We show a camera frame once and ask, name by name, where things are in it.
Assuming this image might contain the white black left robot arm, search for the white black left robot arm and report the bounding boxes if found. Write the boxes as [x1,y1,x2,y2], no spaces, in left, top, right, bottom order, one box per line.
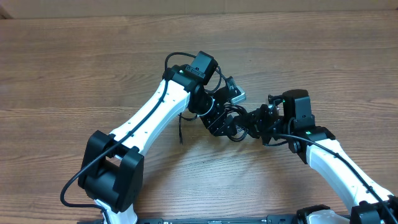
[74,52,246,223]

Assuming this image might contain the brown cardboard backdrop panel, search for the brown cardboard backdrop panel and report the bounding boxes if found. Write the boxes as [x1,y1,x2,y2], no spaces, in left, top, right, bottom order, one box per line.
[1,0,397,19]

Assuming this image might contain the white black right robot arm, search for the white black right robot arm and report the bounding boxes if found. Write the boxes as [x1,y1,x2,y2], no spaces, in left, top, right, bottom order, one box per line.
[246,89,397,223]

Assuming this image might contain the black USB cable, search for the black USB cable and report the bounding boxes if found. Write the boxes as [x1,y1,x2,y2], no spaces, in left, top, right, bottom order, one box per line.
[178,105,249,146]

